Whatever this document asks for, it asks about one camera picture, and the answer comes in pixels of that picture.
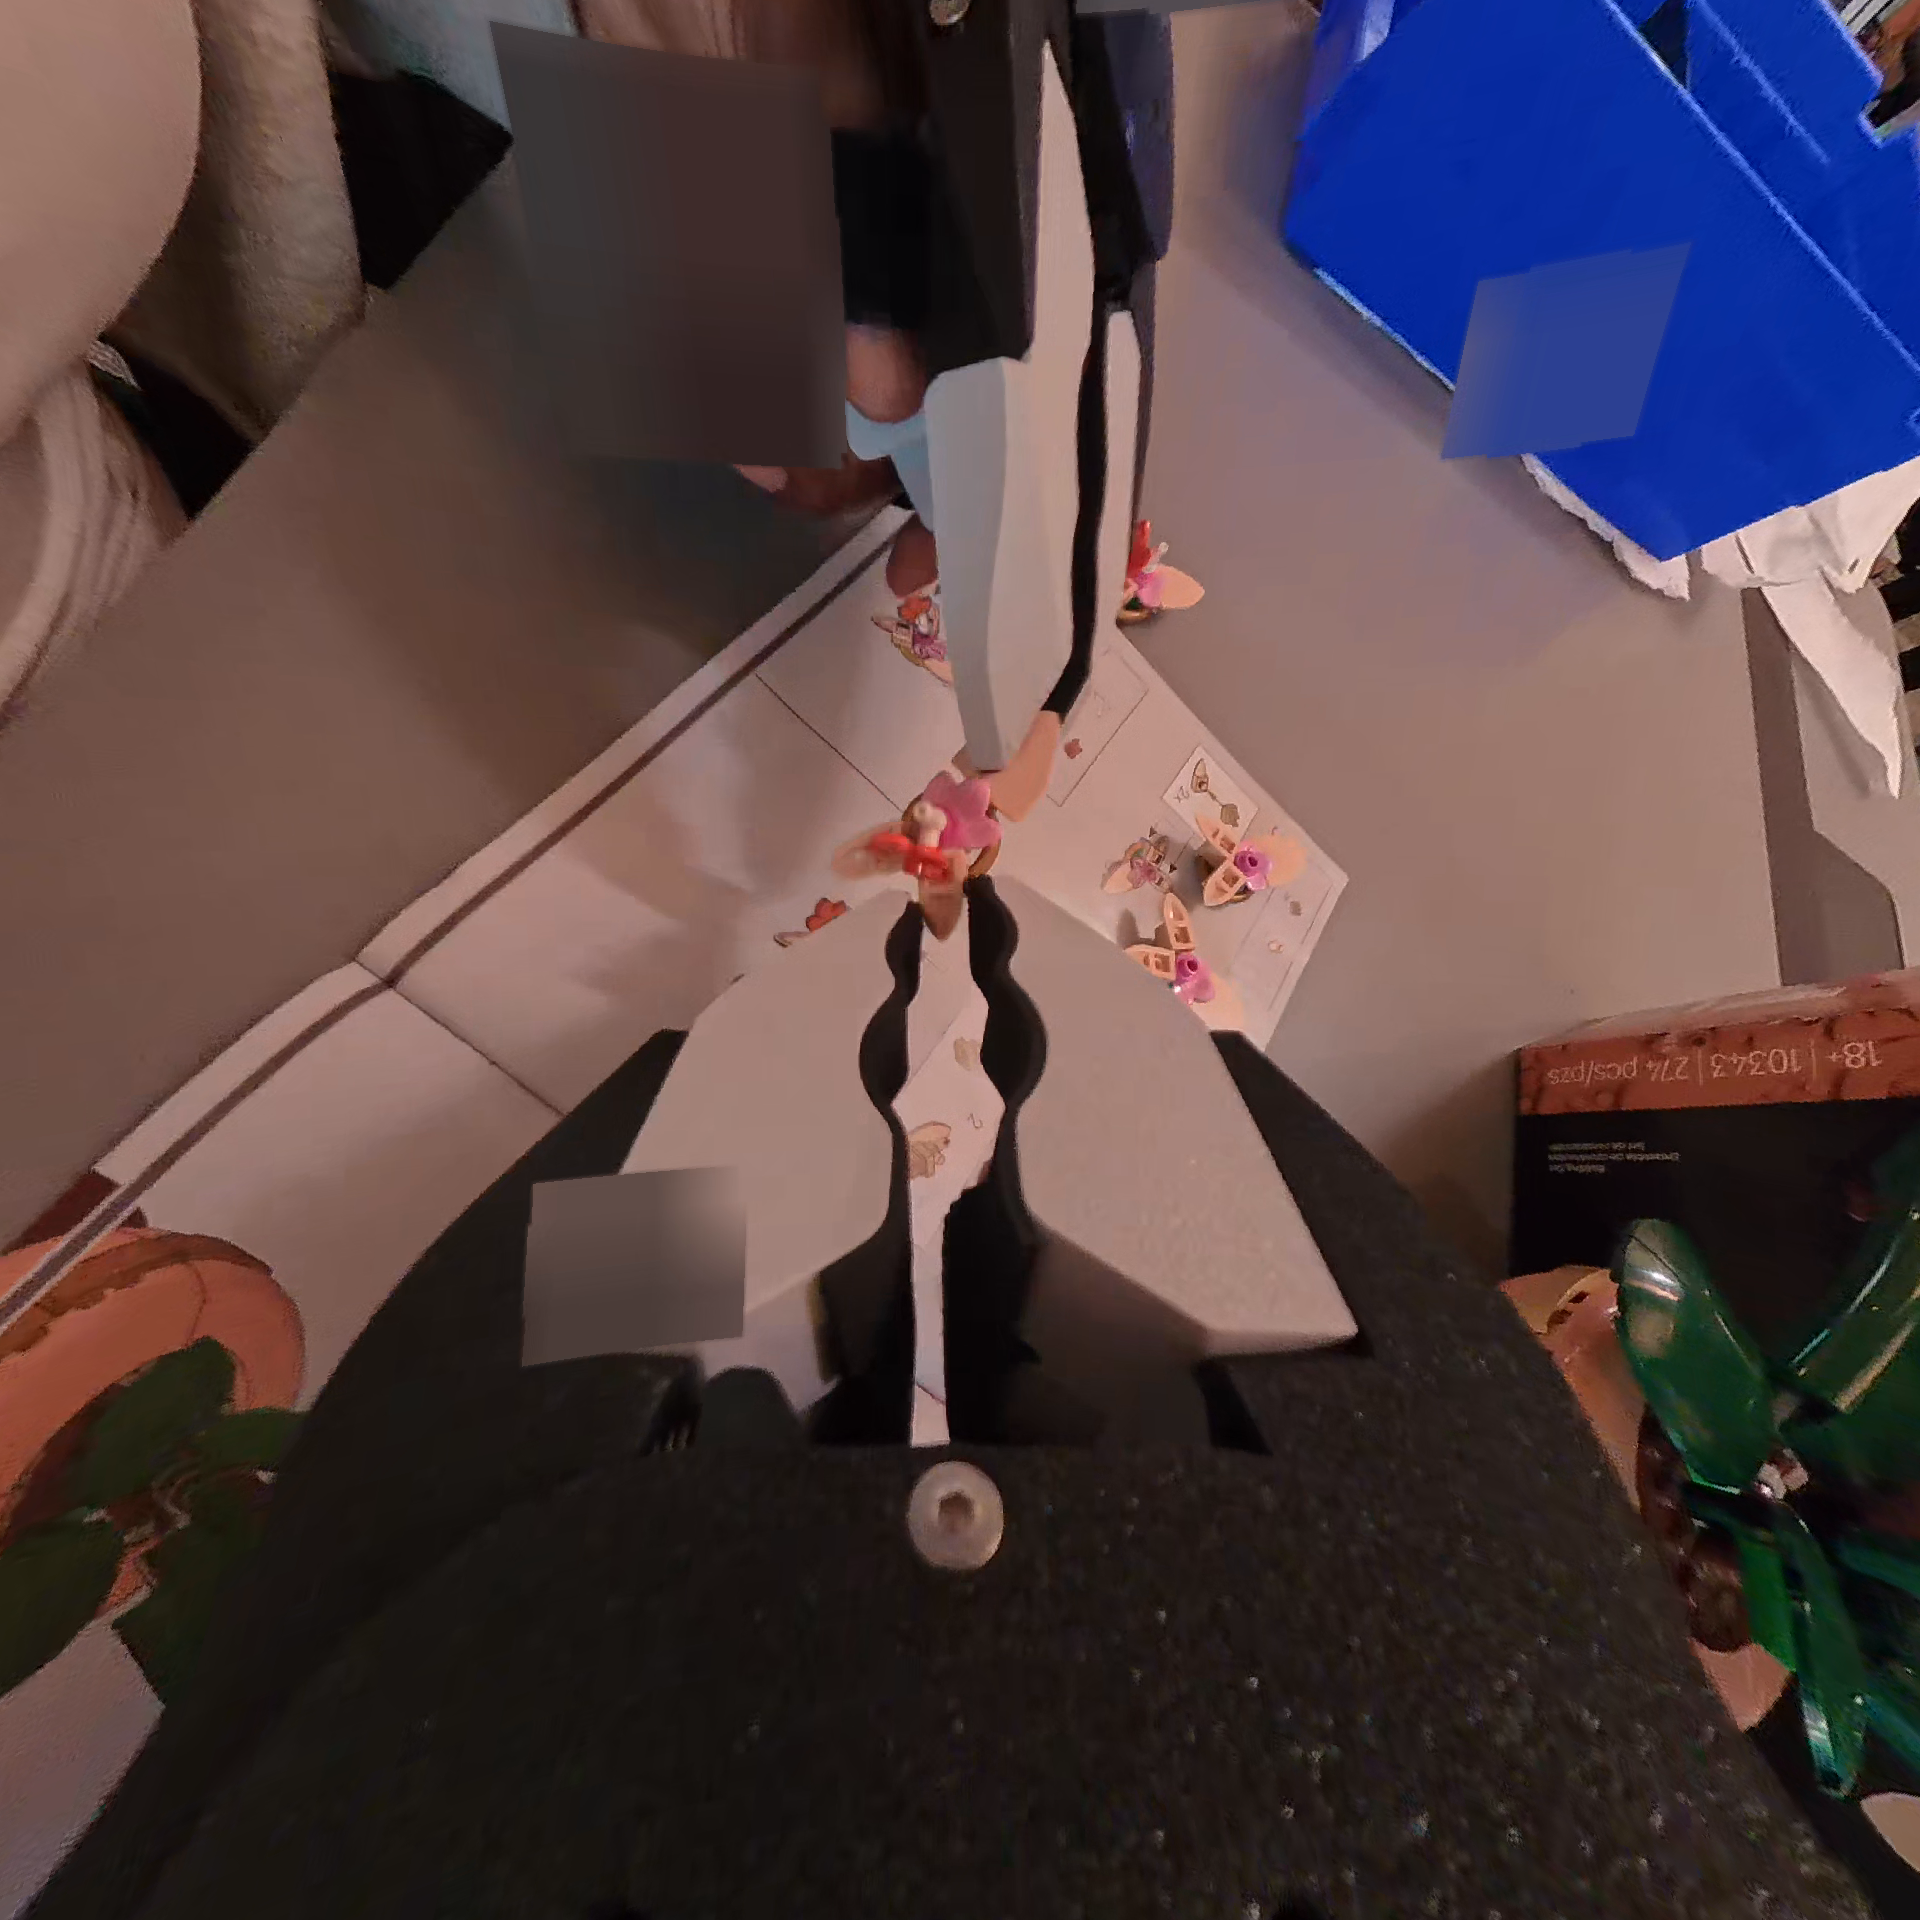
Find blue plastic crate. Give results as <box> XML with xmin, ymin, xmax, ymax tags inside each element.
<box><xmin>1281</xmin><ymin>0</ymin><xmax>1920</xmax><ymax>559</ymax></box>

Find white crumpled paper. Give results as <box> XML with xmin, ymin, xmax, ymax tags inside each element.
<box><xmin>1522</xmin><ymin>450</ymin><xmax>1920</xmax><ymax>797</ymax></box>

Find brown and black product box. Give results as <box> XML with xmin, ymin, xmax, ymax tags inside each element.
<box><xmin>1507</xmin><ymin>966</ymin><xmax>1920</xmax><ymax>1292</ymax></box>

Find white instruction booklet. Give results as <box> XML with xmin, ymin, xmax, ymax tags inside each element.
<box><xmin>0</xmin><ymin>507</ymin><xmax>1347</xmax><ymax>1801</ymax></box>

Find person's left hand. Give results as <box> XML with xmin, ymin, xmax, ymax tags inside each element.
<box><xmin>736</xmin><ymin>317</ymin><xmax>944</xmax><ymax>598</ymax></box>

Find grey block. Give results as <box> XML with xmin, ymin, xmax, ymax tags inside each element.
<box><xmin>1744</xmin><ymin>585</ymin><xmax>1920</xmax><ymax>1022</ymax></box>

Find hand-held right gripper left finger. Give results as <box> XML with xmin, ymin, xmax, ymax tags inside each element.
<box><xmin>617</xmin><ymin>892</ymin><xmax>921</xmax><ymax>1450</ymax></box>

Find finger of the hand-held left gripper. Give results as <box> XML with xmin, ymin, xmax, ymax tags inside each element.
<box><xmin>1078</xmin><ymin>263</ymin><xmax>1161</xmax><ymax>669</ymax></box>
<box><xmin>920</xmin><ymin>59</ymin><xmax>1106</xmax><ymax>770</ymax></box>

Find person's pale fuzzy clothing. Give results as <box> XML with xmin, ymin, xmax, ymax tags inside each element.
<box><xmin>0</xmin><ymin>0</ymin><xmax>368</xmax><ymax>706</ymax></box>

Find brick plant model green leaves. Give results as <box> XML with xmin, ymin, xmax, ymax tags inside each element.
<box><xmin>1499</xmin><ymin>1132</ymin><xmax>1920</xmax><ymax>1801</ymax></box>

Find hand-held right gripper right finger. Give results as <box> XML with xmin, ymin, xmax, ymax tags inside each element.
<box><xmin>941</xmin><ymin>873</ymin><xmax>1362</xmax><ymax>1450</ymax></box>

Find grey desk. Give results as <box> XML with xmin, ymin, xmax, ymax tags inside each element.
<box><xmin>0</xmin><ymin>0</ymin><xmax>1920</xmax><ymax>1501</ymax></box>

